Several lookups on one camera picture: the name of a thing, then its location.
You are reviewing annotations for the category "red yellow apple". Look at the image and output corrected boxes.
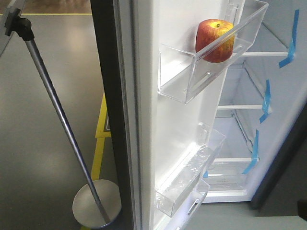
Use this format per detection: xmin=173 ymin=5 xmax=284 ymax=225
xmin=195 ymin=19 xmax=235 ymax=64

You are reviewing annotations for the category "dark grey fridge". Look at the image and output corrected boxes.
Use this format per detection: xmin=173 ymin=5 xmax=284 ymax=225
xmin=91 ymin=0 xmax=307 ymax=230

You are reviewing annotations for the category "dark floor sign sticker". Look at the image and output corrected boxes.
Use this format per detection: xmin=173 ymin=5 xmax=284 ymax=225
xmin=104 ymin=114 xmax=111 ymax=132

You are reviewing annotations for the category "clear upper door bin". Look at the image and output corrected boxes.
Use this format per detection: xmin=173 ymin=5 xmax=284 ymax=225
xmin=158 ymin=0 xmax=269 ymax=104

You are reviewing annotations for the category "clear door bin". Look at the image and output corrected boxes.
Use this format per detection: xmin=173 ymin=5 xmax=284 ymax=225
xmin=158 ymin=0 xmax=269 ymax=104
xmin=154 ymin=129 xmax=225 ymax=217

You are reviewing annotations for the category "clear lower door bin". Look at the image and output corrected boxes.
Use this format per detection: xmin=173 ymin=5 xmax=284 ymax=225
xmin=154 ymin=129 xmax=225 ymax=217

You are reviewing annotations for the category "silver sign stand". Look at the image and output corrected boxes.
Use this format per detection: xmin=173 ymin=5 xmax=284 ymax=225
xmin=0 ymin=0 xmax=122 ymax=230

